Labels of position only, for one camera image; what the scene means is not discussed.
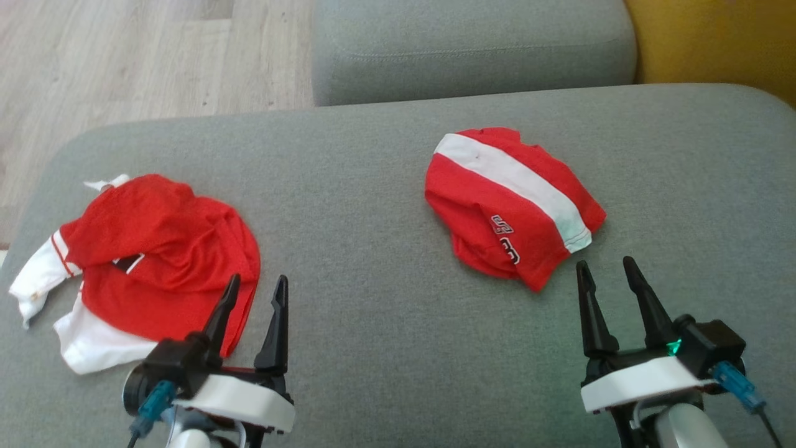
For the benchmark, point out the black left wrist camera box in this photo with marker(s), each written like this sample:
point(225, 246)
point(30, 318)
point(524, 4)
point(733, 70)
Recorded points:
point(168, 364)

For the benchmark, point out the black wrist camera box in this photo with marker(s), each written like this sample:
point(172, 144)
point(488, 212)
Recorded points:
point(715, 345)
point(168, 364)

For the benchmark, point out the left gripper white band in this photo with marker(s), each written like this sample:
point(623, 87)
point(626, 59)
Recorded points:
point(249, 401)

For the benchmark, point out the wide yellow sofa backrest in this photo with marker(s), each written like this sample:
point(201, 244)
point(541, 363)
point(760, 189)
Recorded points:
point(715, 37)

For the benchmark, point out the red jersey with white sleeves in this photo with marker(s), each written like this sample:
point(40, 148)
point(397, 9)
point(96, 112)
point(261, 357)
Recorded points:
point(161, 236)

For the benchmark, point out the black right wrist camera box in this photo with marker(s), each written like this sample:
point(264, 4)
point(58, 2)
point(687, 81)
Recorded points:
point(715, 345)

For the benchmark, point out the red shorts with white stripe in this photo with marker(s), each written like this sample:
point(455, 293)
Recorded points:
point(472, 199)

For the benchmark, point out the large grey sofa seat cushion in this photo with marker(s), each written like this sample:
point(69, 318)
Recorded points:
point(373, 218)

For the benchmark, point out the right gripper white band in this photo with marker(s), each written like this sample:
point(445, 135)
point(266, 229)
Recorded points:
point(640, 379)

